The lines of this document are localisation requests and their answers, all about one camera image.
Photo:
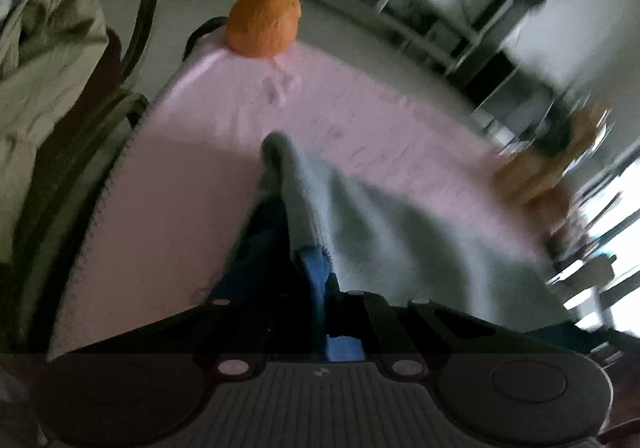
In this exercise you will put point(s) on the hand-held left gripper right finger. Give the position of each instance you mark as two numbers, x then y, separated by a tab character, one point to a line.
350	310

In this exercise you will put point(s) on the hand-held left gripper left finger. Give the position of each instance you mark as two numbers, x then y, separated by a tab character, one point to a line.
260	330

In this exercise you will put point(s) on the grey and blue sweatshirt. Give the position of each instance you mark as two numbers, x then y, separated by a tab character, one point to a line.
400	238

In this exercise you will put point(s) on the pink printed blanket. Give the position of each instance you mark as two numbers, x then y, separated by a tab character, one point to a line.
190	188

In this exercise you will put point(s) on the dark red chair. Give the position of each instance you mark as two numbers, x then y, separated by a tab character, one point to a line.
70	167

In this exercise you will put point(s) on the orange plush toy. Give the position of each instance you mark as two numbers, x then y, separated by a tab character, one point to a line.
262	25

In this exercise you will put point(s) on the beige cloth bundle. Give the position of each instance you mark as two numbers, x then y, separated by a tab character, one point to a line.
45	67

